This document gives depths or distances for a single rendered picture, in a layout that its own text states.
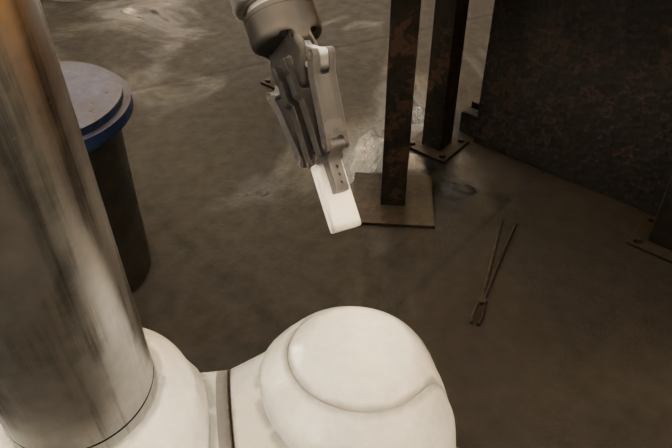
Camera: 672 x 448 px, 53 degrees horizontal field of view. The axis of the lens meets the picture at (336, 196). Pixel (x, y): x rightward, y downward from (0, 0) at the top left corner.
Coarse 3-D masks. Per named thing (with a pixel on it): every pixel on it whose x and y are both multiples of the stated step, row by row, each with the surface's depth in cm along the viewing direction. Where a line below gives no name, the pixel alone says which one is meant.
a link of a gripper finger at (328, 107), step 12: (312, 48) 64; (312, 60) 64; (312, 72) 64; (324, 72) 65; (312, 84) 65; (324, 84) 64; (336, 84) 65; (312, 96) 65; (324, 96) 64; (336, 96) 65; (324, 108) 64; (336, 108) 65; (324, 120) 64; (336, 120) 65; (324, 132) 65; (336, 132) 65; (324, 144) 65; (348, 144) 66
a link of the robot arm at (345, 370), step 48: (288, 336) 53; (336, 336) 52; (384, 336) 52; (240, 384) 54; (288, 384) 49; (336, 384) 48; (384, 384) 48; (432, 384) 51; (240, 432) 50; (288, 432) 48; (336, 432) 47; (384, 432) 47; (432, 432) 50
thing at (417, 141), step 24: (456, 0) 158; (456, 24) 162; (432, 48) 169; (456, 48) 167; (432, 72) 172; (456, 72) 172; (432, 96) 176; (456, 96) 178; (432, 120) 180; (432, 144) 184; (456, 144) 186; (648, 216) 161; (648, 240) 155
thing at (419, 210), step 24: (408, 0) 133; (408, 24) 136; (408, 48) 140; (408, 72) 143; (408, 96) 147; (408, 120) 150; (384, 144) 155; (408, 144) 154; (384, 168) 159; (360, 192) 169; (384, 192) 163; (408, 192) 169; (432, 192) 169; (360, 216) 162; (384, 216) 162; (408, 216) 162; (432, 216) 162
